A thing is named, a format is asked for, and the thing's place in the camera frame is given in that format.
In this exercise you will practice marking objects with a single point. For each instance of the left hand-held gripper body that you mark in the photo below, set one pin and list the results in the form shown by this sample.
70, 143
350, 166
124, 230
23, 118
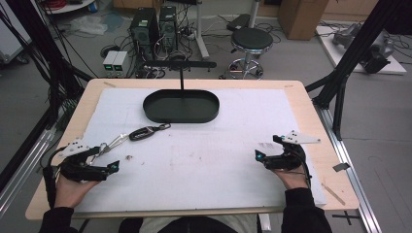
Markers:
81, 171

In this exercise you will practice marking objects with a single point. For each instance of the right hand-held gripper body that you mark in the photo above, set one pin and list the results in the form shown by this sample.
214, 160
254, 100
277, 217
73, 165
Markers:
286, 161

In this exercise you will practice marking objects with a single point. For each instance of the black car key fob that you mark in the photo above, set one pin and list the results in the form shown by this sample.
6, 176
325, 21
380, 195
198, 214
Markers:
144, 132

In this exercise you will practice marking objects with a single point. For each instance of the black key stand with tray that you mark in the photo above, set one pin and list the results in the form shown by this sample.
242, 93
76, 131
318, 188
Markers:
181, 108

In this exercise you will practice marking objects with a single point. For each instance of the person's right hand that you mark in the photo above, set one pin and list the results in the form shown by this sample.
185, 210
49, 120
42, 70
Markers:
294, 179

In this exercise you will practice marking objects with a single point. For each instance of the person's left hand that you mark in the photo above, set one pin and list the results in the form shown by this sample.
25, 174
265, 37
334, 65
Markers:
69, 192

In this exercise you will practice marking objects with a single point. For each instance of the wooden table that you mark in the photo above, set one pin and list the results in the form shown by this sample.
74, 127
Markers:
311, 97

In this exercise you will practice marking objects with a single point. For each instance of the small grey tag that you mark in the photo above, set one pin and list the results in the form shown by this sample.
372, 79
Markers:
341, 167

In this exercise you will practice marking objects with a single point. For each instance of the thin wooden stick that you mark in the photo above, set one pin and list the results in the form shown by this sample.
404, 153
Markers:
333, 194

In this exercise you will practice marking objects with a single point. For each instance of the white foam mat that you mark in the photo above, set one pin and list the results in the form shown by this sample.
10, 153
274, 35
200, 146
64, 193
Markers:
200, 174

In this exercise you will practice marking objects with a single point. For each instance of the white power supply box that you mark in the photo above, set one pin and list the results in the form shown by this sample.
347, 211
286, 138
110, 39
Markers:
120, 61
109, 61

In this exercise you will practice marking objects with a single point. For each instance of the person's torso clothing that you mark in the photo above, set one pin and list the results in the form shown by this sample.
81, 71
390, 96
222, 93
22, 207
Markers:
194, 226

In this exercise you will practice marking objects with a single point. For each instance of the black round stool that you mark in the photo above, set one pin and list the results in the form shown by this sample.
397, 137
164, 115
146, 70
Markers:
252, 39

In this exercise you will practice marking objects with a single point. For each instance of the white floor board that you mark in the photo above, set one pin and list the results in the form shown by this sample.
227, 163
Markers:
336, 51

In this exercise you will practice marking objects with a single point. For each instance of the brown cardboard box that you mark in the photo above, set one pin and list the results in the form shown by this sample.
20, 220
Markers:
301, 17

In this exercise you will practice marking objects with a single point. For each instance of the black flat pedal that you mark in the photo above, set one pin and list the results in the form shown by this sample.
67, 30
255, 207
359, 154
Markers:
239, 22

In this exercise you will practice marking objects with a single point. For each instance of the clear plastic bag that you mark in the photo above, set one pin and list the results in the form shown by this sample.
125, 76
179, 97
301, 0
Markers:
88, 25

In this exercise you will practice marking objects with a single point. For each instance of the black computer tower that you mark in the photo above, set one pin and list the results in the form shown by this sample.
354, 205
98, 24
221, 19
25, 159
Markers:
144, 32
168, 26

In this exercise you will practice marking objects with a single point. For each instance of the white desk leg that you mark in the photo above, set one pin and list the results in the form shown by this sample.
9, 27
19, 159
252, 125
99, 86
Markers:
201, 35

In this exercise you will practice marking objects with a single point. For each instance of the grey machine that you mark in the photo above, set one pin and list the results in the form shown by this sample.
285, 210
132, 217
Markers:
375, 48

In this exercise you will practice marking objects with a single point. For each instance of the aluminium rail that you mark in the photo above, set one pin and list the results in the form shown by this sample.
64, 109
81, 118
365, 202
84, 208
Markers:
353, 181
22, 168

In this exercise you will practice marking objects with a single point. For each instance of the black metal frame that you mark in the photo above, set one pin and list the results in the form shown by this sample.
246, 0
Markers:
39, 42
353, 51

